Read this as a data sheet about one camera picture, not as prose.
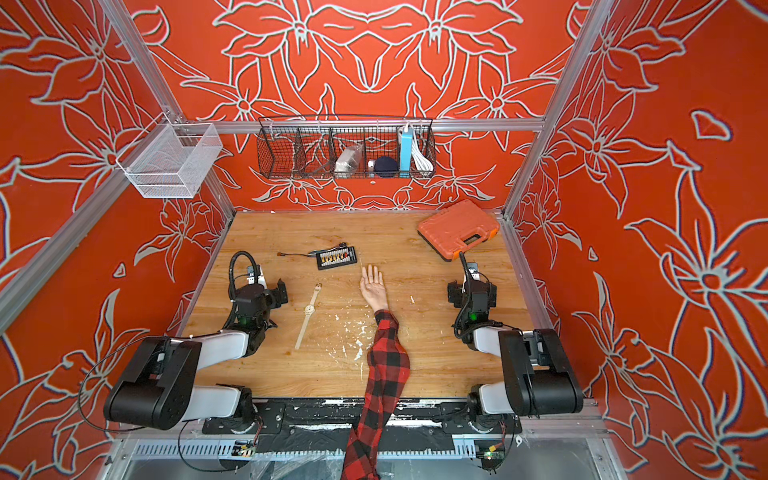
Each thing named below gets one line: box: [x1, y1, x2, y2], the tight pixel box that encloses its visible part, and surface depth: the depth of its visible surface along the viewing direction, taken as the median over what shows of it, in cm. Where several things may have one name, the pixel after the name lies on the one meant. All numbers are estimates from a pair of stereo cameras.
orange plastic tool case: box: [417, 199, 501, 262], surface depth 109 cm
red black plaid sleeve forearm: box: [342, 309, 411, 480], surface depth 77 cm
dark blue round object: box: [374, 156, 399, 179], surface depth 97 cm
